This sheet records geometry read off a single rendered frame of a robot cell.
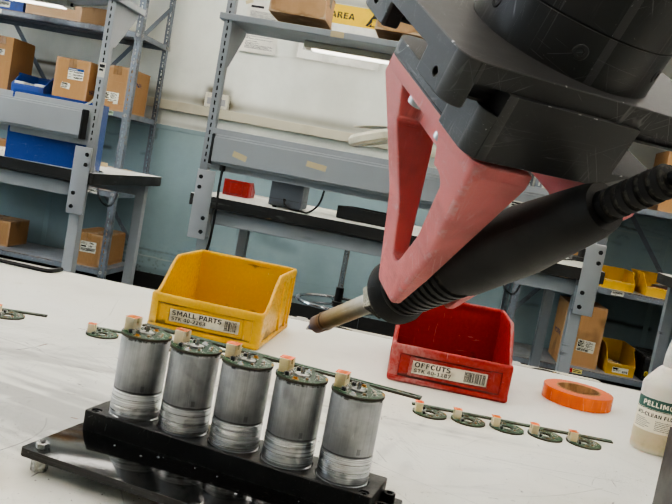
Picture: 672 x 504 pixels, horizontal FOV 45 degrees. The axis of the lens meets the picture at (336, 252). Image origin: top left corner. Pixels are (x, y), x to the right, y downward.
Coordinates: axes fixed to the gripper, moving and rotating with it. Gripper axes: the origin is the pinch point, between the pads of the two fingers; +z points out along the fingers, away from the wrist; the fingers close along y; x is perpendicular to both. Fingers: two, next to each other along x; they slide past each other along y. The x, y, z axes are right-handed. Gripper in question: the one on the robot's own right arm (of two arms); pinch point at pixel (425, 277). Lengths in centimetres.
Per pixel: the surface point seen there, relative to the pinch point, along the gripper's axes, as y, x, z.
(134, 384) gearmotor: 5.8, -7.9, 14.7
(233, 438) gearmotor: 1.9, -3.8, 13.7
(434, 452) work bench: -13.7, -7.0, 18.6
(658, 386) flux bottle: -32.2, -9.5, 14.3
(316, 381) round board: -1.0, -4.0, 9.8
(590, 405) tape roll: -35.3, -14.8, 22.3
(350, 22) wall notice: -194, -401, 125
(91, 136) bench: -35, -230, 132
